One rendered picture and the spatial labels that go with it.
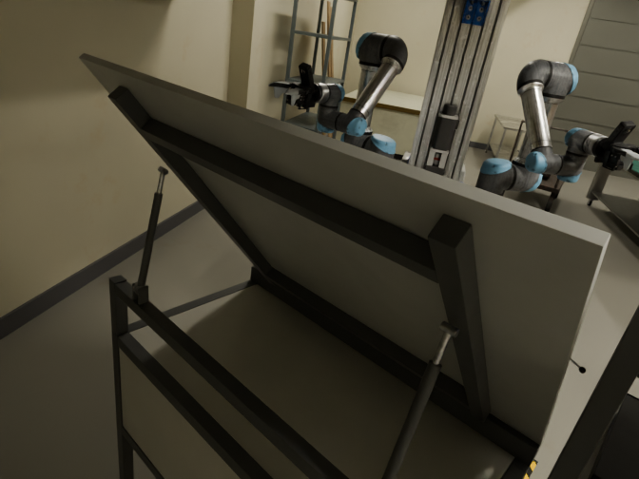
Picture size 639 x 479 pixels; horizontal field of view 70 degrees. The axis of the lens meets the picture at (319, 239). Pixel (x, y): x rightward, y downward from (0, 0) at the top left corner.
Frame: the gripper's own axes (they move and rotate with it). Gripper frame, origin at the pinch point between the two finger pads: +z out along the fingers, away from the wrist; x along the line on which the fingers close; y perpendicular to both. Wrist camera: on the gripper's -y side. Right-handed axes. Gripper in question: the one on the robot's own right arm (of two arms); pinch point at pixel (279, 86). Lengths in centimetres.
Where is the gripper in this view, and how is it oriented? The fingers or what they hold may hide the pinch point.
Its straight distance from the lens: 170.5
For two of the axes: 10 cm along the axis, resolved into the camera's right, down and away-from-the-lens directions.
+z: -6.5, 2.4, -7.2
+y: -2.5, 8.4, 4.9
